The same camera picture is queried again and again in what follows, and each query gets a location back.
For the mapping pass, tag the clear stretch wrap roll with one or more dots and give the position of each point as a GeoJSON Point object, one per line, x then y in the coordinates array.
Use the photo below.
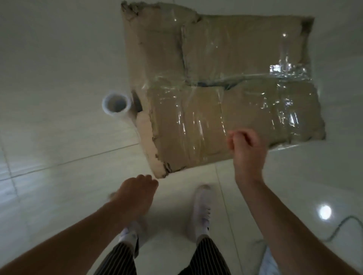
{"type": "Point", "coordinates": [120, 109]}

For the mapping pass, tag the person's left fingers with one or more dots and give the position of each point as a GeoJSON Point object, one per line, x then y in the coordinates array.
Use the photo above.
{"type": "Point", "coordinates": [147, 181]}

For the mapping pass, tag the person's right hand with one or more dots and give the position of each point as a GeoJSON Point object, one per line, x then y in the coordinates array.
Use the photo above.
{"type": "Point", "coordinates": [249, 155]}

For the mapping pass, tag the person's white right shoe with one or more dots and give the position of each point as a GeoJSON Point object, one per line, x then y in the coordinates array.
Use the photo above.
{"type": "Point", "coordinates": [201, 212]}

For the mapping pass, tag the person's right fingers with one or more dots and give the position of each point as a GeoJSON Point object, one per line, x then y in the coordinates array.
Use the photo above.
{"type": "Point", "coordinates": [241, 138]}

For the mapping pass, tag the person's left hand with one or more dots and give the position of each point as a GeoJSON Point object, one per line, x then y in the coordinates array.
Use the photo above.
{"type": "Point", "coordinates": [136, 195]}

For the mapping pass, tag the person's striped left trouser leg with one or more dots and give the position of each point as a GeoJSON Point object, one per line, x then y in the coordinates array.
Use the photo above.
{"type": "Point", "coordinates": [119, 260]}

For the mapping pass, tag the person's white left shoe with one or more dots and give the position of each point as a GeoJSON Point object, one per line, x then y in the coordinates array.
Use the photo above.
{"type": "Point", "coordinates": [132, 232]}

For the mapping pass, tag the person's striped right trouser leg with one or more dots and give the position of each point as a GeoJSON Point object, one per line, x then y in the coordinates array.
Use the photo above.
{"type": "Point", "coordinates": [202, 257]}

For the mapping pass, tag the person's right forearm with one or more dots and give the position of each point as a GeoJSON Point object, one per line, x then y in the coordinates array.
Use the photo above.
{"type": "Point", "coordinates": [292, 226]}

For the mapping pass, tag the person's white shirt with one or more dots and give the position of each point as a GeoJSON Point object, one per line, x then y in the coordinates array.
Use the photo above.
{"type": "Point", "coordinates": [268, 262]}

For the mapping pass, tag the person's striped trouser leg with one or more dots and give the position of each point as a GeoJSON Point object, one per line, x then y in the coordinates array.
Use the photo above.
{"type": "Point", "coordinates": [202, 257]}
{"type": "Point", "coordinates": [119, 260]}

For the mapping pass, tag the person's left forearm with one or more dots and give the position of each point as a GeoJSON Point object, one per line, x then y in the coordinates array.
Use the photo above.
{"type": "Point", "coordinates": [62, 240]}

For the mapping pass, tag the person's white shoe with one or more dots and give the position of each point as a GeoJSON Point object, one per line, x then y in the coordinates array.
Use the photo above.
{"type": "Point", "coordinates": [132, 232]}
{"type": "Point", "coordinates": [201, 212]}

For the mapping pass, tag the plastic-wrapped cardboard box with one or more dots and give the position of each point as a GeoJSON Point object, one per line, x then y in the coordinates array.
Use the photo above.
{"type": "Point", "coordinates": [224, 90]}

